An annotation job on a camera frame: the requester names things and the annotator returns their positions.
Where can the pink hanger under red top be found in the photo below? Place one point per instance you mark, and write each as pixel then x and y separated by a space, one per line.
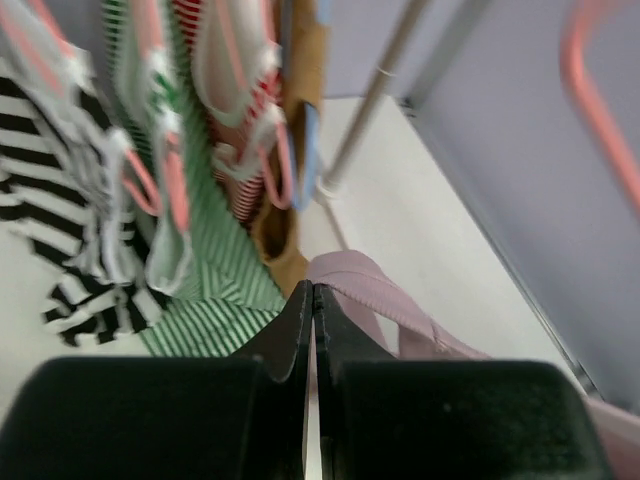
pixel 282 170

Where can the black white striped tank top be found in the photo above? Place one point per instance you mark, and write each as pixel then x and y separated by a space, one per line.
pixel 63 153

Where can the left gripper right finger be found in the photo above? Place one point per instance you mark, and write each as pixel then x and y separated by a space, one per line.
pixel 385 418

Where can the tan brown tank top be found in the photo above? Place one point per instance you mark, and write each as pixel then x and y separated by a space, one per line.
pixel 275 233

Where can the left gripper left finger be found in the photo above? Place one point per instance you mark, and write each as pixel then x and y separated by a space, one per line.
pixel 238 417

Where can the pink mauve tank top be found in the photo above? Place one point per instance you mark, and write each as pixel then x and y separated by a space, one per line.
pixel 365 293

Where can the pink wire hanger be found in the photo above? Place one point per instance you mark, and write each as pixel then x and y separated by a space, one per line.
pixel 584 18

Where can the green white striped tank top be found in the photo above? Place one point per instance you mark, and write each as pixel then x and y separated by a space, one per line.
pixel 207 292

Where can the pink hanger under black top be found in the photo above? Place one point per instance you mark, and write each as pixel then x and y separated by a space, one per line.
pixel 145 185

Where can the light blue wire hanger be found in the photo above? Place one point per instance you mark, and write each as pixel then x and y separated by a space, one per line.
pixel 303 37

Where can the white clothes rack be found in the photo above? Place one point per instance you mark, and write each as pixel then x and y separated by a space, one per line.
pixel 330 184

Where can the red white striped tank top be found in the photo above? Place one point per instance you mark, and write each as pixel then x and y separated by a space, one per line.
pixel 214 83

